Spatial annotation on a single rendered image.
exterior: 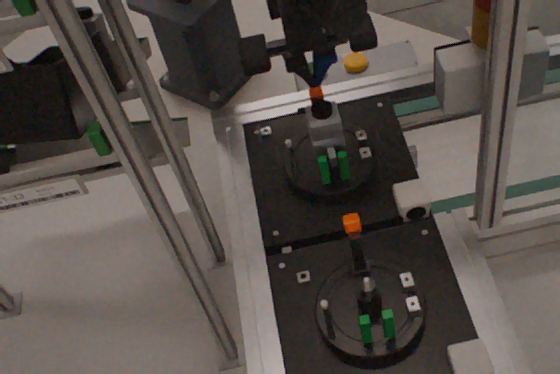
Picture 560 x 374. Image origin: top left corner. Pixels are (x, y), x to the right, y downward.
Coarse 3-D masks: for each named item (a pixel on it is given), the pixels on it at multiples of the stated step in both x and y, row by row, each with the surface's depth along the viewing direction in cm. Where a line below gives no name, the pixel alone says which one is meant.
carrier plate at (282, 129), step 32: (384, 96) 116; (256, 128) 114; (288, 128) 113; (384, 128) 111; (256, 160) 110; (384, 160) 107; (256, 192) 106; (288, 192) 105; (384, 192) 104; (288, 224) 102; (320, 224) 101; (384, 224) 101
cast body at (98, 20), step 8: (80, 8) 88; (88, 8) 88; (80, 16) 87; (88, 16) 87; (96, 16) 88; (88, 24) 86; (96, 24) 87; (104, 24) 90; (88, 32) 87; (104, 32) 90; (112, 40) 93
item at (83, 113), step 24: (48, 48) 93; (96, 48) 75; (144, 48) 91; (24, 72) 66; (48, 72) 66; (120, 72) 82; (0, 96) 67; (24, 96) 67; (48, 96) 67; (72, 96) 68; (0, 120) 68; (24, 120) 68; (48, 120) 68; (72, 120) 68; (96, 120) 74; (0, 144) 70
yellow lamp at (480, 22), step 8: (480, 8) 74; (472, 16) 77; (480, 16) 75; (488, 16) 74; (472, 24) 77; (480, 24) 75; (488, 24) 75; (472, 32) 78; (480, 32) 76; (488, 32) 75; (472, 40) 78; (480, 40) 77
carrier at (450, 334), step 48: (384, 240) 98; (432, 240) 98; (288, 288) 95; (336, 288) 92; (384, 288) 92; (432, 288) 93; (288, 336) 91; (336, 336) 88; (384, 336) 87; (432, 336) 89
